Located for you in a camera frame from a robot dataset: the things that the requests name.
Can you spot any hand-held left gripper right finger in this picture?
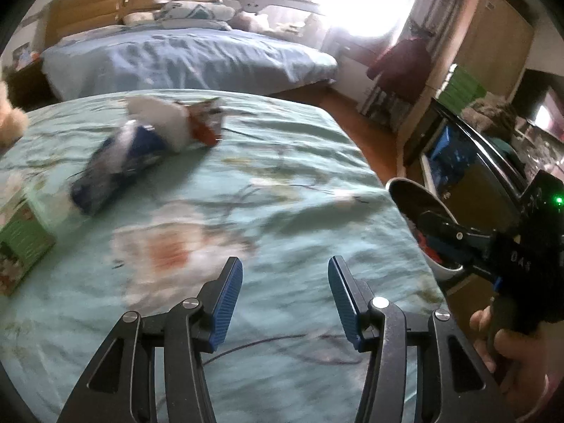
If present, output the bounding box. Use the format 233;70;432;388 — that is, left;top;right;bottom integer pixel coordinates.
327;256;516;423

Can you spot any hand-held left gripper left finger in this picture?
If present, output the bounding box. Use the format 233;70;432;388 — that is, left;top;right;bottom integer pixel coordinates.
57;256;244;423

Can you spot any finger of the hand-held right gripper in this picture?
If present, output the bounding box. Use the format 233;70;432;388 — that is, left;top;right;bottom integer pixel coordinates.
421;233;498;283
416;211;496;248

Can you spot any white round trash bin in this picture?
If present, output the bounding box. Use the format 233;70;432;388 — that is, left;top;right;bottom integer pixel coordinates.
387;177;465;280

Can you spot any blue white plastic bag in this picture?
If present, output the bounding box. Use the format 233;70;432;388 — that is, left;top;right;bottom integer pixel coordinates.
70;119;177;216

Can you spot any brown snack bag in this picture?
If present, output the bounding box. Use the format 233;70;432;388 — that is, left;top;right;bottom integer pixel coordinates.
187;97;224;147

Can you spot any green floral carton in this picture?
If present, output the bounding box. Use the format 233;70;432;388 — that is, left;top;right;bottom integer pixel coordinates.
0;180;57;297

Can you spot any person's right hand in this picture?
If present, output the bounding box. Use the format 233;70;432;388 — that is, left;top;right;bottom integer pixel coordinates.
469;306;564;423

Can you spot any black glass cabinet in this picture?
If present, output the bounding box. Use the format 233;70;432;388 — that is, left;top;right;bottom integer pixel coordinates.
403;97;564;239

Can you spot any dark green cloth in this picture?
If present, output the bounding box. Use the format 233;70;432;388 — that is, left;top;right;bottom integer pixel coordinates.
489;136;527;172

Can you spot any brown plush toy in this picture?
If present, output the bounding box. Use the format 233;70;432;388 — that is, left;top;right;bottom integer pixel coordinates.
458;97;518;142

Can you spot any stack of green boxes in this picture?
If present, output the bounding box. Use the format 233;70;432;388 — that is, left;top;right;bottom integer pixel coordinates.
438;65;488;106

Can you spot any black television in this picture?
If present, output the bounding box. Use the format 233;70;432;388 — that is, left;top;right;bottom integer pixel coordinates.
513;68;564;142

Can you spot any dark red coat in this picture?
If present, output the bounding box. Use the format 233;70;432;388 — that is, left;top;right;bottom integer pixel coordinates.
367;37;433;104

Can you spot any tall wooden wardrobe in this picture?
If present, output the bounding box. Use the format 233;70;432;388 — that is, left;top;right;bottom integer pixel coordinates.
434;0;536;98

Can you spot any bed with blue sheet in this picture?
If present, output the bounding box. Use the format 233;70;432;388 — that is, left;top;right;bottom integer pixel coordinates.
41;26;339;102

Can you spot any bright window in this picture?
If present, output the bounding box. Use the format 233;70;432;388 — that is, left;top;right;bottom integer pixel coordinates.
308;0;415;40

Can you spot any pink plush toy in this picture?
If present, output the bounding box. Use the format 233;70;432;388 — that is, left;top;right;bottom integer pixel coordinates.
231;11;269;33

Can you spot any cream teddy bear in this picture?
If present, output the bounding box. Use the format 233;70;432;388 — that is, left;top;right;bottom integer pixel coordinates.
0;80;29;146

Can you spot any stack of pillows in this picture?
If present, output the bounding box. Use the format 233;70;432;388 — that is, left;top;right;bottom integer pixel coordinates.
154;0;236;31

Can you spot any small white pillow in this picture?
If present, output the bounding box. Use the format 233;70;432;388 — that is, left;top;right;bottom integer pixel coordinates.
122;11;155;27

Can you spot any wooden headboard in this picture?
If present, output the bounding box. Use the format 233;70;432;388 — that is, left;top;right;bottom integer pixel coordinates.
44;0;190;49

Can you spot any grey bed guard rail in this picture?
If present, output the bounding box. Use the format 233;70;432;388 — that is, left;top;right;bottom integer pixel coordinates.
220;0;327;40

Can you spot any small picture frame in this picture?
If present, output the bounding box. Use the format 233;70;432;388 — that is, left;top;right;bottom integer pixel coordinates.
13;42;40;71

